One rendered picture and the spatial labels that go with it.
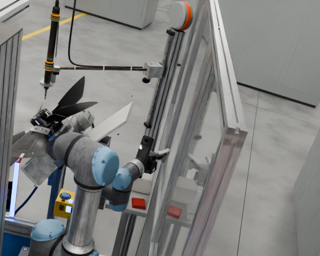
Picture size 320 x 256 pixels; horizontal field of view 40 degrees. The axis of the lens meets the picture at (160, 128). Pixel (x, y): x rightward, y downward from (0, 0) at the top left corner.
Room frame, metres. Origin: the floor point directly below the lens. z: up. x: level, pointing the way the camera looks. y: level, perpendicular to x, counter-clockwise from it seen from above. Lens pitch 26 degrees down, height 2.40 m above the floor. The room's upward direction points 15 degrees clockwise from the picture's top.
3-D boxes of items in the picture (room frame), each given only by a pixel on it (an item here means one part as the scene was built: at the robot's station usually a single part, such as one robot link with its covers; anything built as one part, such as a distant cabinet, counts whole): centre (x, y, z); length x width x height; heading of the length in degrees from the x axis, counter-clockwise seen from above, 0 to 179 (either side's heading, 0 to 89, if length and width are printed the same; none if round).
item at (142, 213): (2.20, 0.07, 0.84); 0.36 x 0.24 x 0.03; 2
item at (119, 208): (1.47, 0.10, 1.34); 0.11 x 0.08 x 0.11; 68
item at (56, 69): (2.07, 0.61, 1.51); 0.09 x 0.07 x 0.10; 127
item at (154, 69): (2.45, 0.12, 1.55); 0.10 x 0.07 x 0.08; 127
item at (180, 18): (2.50, 0.05, 1.88); 0.17 x 0.15 x 0.16; 2
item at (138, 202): (2.09, 0.01, 0.87); 0.08 x 0.08 x 0.02; 12
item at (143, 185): (2.28, 0.05, 0.91); 0.17 x 0.16 x 0.11; 92
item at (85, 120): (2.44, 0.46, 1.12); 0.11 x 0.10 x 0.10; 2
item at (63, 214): (1.72, 0.31, 1.02); 0.16 x 0.10 x 0.11; 92
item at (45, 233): (1.27, 0.30, 1.20); 0.13 x 0.12 x 0.14; 68
